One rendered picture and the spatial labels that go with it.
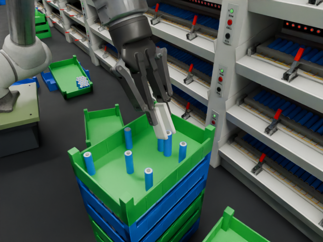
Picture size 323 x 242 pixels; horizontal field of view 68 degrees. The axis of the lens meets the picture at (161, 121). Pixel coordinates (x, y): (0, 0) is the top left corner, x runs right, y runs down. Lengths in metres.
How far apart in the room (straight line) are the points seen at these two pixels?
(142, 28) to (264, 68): 0.49
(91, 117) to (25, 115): 0.39
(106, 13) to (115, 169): 0.36
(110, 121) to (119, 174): 0.87
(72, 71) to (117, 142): 1.30
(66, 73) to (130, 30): 1.49
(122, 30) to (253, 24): 0.53
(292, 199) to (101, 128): 0.98
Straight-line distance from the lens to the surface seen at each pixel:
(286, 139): 0.89
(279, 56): 0.86
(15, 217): 1.15
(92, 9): 2.05
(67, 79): 1.86
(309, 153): 0.87
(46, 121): 1.57
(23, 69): 1.31
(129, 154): 0.56
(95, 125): 1.44
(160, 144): 0.63
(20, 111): 1.29
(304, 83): 0.79
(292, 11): 0.75
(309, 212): 0.99
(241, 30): 0.84
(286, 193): 1.00
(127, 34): 0.44
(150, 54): 0.47
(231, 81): 0.91
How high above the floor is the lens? 0.86
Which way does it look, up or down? 37 degrees down
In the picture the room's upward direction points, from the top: straight up
